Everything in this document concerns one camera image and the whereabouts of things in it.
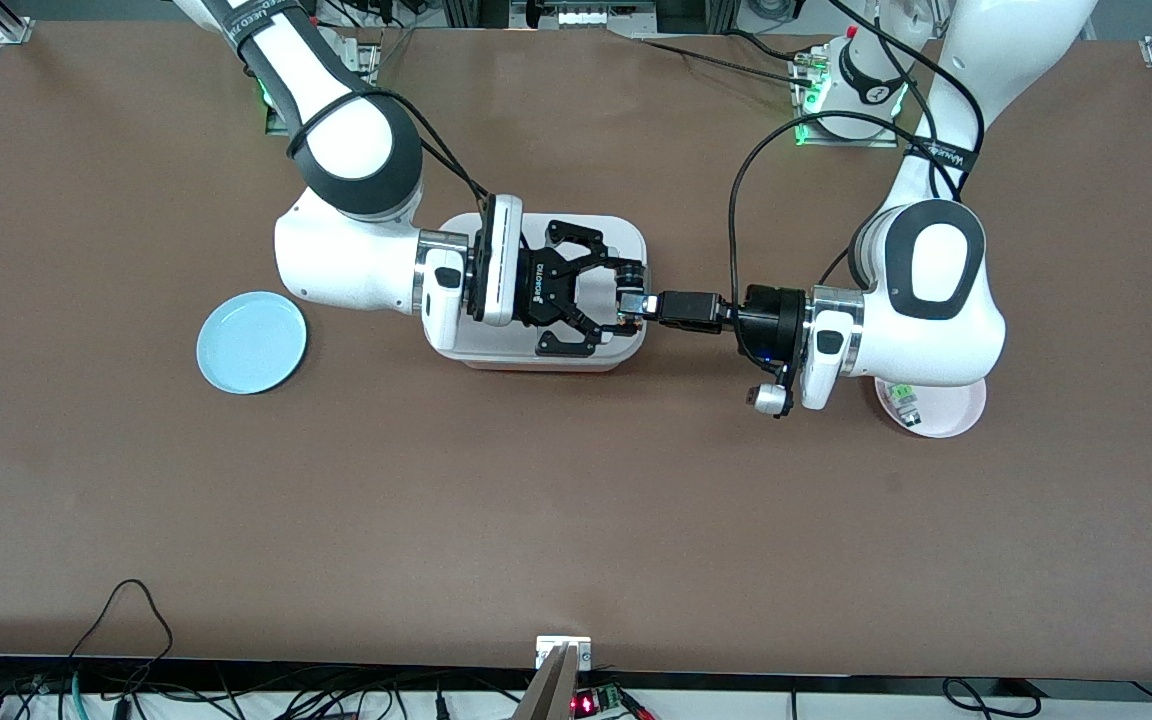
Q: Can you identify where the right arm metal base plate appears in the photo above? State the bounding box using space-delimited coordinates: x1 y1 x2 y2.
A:
266 25 382 136

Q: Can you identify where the looped black cable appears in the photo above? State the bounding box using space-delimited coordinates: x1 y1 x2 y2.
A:
66 579 175 691

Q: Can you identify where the white metal bracket plate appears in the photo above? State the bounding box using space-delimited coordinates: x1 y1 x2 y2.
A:
536 636 593 671

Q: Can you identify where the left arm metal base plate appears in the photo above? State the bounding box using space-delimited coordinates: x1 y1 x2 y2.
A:
791 48 902 149

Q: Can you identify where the coiled black cable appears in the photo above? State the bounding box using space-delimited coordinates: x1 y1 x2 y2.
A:
941 678 1042 719

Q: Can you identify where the light pink plate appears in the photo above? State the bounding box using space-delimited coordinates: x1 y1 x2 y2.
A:
876 376 988 439

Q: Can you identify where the white lunch box grey handle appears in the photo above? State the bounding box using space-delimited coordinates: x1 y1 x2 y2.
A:
422 212 649 373

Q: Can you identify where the black cable to base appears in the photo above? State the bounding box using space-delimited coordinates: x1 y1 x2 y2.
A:
626 30 822 89

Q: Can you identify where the grey camera mount bar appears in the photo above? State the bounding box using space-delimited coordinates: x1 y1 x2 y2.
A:
513 645 577 720

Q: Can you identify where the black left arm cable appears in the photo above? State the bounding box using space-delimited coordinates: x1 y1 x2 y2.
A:
729 0 985 306

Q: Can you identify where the red display circuit module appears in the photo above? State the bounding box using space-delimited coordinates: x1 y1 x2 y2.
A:
572 682 629 719

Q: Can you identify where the light blue plate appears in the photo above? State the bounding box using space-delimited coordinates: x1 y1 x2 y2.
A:
196 291 308 395

